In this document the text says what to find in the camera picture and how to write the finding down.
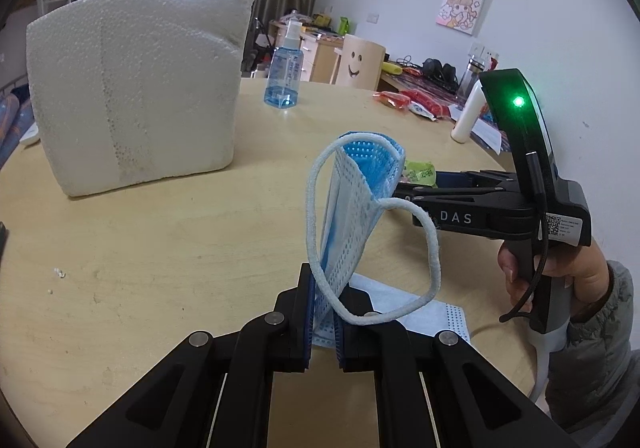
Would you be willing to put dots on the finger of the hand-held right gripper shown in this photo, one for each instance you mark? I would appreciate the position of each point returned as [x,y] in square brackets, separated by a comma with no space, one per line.
[470,176]
[465,198]

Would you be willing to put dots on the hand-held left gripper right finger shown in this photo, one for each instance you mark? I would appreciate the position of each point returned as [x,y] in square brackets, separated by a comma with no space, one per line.
[340,345]

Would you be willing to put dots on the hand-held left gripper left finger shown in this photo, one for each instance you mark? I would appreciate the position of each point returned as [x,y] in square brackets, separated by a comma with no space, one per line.
[310,328]

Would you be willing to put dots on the green snack packet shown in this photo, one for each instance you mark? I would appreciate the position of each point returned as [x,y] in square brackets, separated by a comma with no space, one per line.
[417,173]

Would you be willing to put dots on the blue face mask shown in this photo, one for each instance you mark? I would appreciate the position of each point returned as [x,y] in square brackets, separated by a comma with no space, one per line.
[345,223]
[432,320]

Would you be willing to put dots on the white foam box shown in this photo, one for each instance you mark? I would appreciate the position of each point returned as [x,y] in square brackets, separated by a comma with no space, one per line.
[140,78]

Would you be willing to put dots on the person's right forearm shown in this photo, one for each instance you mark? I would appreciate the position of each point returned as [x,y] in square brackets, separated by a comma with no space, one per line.
[595,363]

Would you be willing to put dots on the person's right hand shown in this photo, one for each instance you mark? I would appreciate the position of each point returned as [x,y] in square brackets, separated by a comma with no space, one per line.
[587,270]

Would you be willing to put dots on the white printed paper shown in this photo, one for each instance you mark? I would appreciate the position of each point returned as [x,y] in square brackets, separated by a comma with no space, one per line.
[487,130]

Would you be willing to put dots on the white squeeze bottle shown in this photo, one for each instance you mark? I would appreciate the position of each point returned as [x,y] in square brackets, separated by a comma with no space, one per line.
[467,115]

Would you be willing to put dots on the clear water bottle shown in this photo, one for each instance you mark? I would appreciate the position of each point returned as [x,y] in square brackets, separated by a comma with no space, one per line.
[470,75]

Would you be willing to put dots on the white and red snack packet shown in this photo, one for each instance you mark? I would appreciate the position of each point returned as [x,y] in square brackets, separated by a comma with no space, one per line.
[421,110]

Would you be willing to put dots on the black headphones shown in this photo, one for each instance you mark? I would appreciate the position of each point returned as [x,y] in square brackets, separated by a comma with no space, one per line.
[440,70]

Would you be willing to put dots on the yellow packet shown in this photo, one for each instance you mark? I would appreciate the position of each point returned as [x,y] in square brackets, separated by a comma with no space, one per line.
[392,69]

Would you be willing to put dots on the wooden desk with drawers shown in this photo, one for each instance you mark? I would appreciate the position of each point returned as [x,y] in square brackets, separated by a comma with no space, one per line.
[320,53]

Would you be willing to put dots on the green packet on stand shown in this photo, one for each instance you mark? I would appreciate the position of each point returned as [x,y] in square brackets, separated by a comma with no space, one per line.
[344,25]

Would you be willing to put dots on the blue spray bottle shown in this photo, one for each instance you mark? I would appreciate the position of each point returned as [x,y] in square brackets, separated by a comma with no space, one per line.
[282,73]

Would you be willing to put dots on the white paper sheet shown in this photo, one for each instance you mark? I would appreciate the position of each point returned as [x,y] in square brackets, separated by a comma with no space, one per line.
[30,135]

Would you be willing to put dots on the blue starred quilt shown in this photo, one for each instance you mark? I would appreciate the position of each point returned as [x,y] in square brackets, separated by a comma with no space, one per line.
[12,128]

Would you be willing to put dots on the white wall socket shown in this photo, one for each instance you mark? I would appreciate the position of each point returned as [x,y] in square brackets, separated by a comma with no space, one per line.
[484,51]

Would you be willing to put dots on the cartoon wall picture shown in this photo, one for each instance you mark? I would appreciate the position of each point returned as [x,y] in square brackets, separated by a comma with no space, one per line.
[461,10]

